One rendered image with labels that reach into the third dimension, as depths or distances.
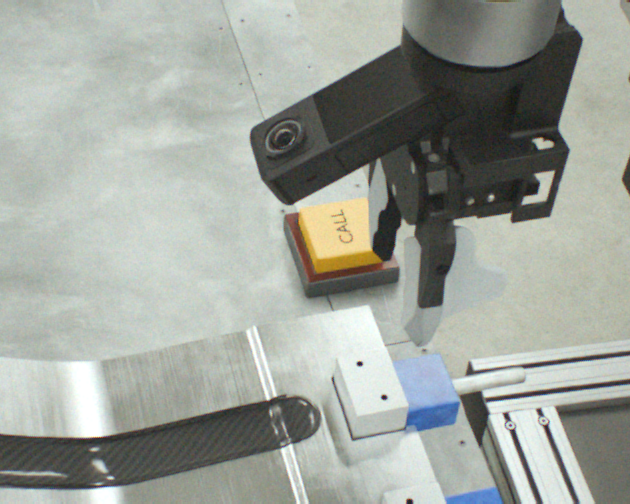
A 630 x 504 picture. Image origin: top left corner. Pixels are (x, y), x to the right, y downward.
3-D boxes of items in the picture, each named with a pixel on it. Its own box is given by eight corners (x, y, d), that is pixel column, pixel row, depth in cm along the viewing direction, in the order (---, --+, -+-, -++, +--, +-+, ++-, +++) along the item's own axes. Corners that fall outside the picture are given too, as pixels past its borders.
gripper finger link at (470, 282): (511, 359, 75) (522, 227, 70) (416, 377, 74) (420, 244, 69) (491, 329, 78) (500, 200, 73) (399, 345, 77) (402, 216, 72)
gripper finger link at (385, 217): (454, 249, 82) (490, 180, 74) (367, 264, 81) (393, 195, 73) (441, 208, 83) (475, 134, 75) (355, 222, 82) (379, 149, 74)
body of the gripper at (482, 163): (550, 229, 71) (601, 60, 62) (403, 254, 69) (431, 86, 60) (501, 137, 76) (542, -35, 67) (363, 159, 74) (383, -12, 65)
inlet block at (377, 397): (503, 368, 93) (515, 322, 89) (529, 425, 90) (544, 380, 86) (330, 401, 90) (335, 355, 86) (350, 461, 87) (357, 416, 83)
